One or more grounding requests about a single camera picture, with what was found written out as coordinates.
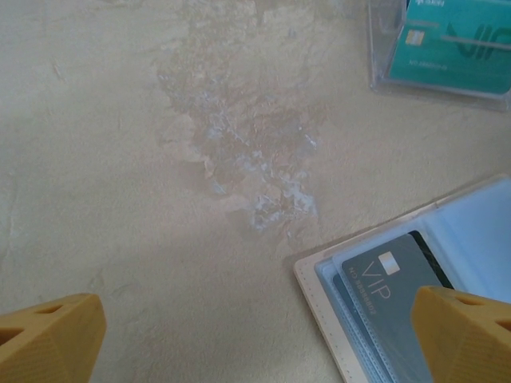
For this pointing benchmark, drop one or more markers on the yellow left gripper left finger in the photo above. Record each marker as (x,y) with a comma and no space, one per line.
(48,343)

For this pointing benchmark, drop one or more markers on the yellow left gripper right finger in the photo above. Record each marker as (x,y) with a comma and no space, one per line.
(467,343)

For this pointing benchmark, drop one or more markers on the grey VIP card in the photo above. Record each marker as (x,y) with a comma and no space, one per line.
(379,303)

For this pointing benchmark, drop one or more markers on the beige card holder wallet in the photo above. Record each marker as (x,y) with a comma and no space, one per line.
(471,231)

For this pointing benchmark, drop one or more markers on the teal VIP card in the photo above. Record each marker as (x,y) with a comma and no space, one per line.
(439,60)

